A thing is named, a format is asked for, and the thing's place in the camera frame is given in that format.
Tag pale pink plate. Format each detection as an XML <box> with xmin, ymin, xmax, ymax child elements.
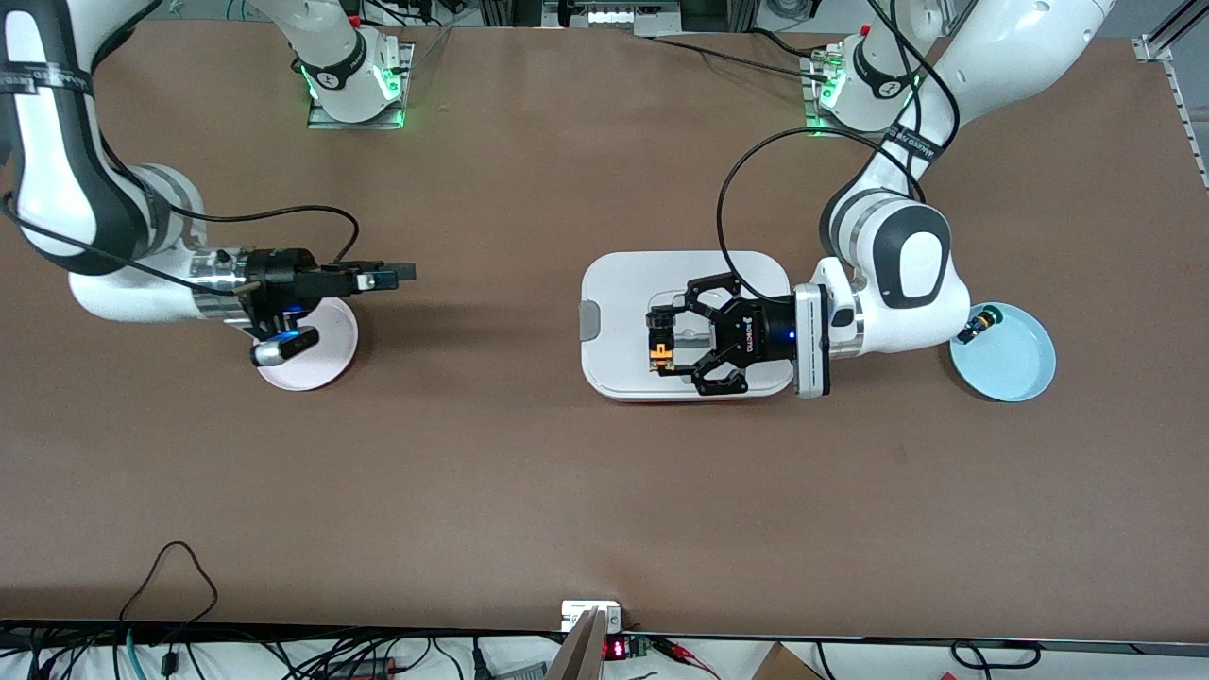
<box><xmin>255</xmin><ymin>297</ymin><xmax>361</xmax><ymax>393</ymax></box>

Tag light blue plate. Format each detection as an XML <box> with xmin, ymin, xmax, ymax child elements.
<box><xmin>948</xmin><ymin>300</ymin><xmax>1057</xmax><ymax>404</ymax></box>

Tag red clip leads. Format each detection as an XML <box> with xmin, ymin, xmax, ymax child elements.
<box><xmin>652</xmin><ymin>637</ymin><xmax>721</xmax><ymax>680</ymax></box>

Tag small white outlet box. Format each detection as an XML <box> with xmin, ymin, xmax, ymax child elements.
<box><xmin>561</xmin><ymin>601</ymin><xmax>622</xmax><ymax>632</ymax></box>

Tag brown cardboard piece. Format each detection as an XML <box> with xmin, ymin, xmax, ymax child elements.
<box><xmin>751</xmin><ymin>642</ymin><xmax>825</xmax><ymax>680</ymax></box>

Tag grey wooden bar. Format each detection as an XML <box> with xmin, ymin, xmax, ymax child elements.
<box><xmin>546</xmin><ymin>607</ymin><xmax>610</xmax><ymax>680</ymax></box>

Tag white lunch box grey handle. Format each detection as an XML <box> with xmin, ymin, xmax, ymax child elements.
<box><xmin>579</xmin><ymin>249</ymin><xmax>800</xmax><ymax>405</ymax></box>

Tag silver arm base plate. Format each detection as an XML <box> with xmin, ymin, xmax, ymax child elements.
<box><xmin>803</xmin><ymin>52</ymin><xmax>906</xmax><ymax>140</ymax></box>
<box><xmin>307</xmin><ymin>42</ymin><xmax>415</xmax><ymax>130</ymax></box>

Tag green and black switch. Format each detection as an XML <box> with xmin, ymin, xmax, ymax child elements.
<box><xmin>958</xmin><ymin>307</ymin><xmax>1002</xmax><ymax>345</ymax></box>

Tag black cable to arm base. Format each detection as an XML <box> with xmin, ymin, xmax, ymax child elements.
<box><xmin>652</xmin><ymin>33</ymin><xmax>842</xmax><ymax>81</ymax></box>

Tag thin black looped cable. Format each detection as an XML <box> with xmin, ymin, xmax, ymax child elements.
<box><xmin>118</xmin><ymin>541</ymin><xmax>220</xmax><ymax>632</ymax></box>

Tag black coiled cable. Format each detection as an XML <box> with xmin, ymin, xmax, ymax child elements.
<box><xmin>949</xmin><ymin>640</ymin><xmax>1045</xmax><ymax>673</ymax></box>

